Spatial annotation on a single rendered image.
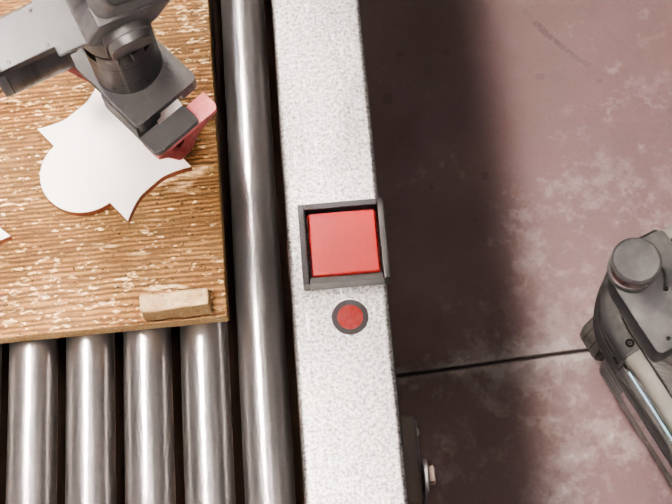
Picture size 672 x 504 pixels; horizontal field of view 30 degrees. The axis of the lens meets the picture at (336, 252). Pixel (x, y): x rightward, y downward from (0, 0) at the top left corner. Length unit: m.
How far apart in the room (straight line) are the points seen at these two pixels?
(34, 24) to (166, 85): 0.14
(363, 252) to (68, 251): 0.26
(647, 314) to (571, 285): 0.32
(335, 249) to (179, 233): 0.14
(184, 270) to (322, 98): 0.21
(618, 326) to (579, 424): 0.26
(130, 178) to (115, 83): 0.12
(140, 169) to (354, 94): 0.21
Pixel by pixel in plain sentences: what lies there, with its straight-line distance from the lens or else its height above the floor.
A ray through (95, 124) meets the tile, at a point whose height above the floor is 0.94.
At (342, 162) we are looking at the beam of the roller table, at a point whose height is 0.91.
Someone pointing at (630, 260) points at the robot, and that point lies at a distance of 1.77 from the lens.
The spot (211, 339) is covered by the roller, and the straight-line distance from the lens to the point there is 1.09.
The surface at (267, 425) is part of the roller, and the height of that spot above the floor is 0.92.
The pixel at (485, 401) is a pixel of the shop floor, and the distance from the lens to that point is 2.02.
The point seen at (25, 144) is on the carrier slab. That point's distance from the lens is 1.17.
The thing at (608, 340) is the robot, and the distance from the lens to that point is 1.83.
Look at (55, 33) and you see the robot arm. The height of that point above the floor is 1.16.
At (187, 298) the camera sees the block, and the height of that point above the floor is 0.96.
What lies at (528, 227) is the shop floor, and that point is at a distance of 2.12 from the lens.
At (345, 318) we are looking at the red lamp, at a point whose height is 0.92.
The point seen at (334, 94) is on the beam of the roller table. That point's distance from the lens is 1.18.
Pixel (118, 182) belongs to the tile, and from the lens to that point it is 1.13.
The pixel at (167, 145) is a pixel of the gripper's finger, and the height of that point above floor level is 1.02.
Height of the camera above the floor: 1.94
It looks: 68 degrees down
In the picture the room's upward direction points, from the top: 6 degrees counter-clockwise
